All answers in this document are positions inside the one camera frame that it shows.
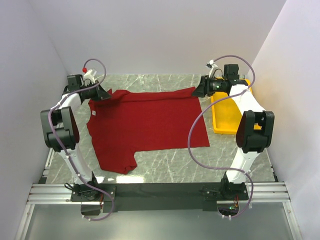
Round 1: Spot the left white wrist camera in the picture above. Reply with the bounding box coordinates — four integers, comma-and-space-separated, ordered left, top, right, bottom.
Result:
82, 67, 97, 86

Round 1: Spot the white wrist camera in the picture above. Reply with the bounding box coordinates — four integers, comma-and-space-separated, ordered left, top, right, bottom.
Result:
206, 59, 219, 78
82, 67, 97, 86

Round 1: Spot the yellow plastic tray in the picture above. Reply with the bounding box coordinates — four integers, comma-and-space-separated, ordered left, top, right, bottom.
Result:
210, 81, 265, 135

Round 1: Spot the red t shirt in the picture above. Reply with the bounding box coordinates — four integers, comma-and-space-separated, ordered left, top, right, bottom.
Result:
87, 87, 210, 174

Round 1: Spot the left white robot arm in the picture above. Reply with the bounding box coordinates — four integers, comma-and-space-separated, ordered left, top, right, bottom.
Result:
40, 69, 112, 202

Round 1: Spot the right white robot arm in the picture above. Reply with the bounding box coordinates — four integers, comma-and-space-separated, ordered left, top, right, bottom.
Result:
192, 62, 275, 200

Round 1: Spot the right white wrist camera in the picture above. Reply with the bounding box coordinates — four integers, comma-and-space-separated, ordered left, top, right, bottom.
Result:
206, 59, 219, 78

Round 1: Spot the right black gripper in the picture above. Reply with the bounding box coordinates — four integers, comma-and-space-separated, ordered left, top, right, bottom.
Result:
191, 75, 227, 98

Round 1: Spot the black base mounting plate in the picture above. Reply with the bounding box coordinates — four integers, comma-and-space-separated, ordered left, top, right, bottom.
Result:
70, 181, 249, 213

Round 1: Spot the aluminium frame rail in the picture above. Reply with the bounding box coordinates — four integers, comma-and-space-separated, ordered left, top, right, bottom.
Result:
26, 182, 291, 205

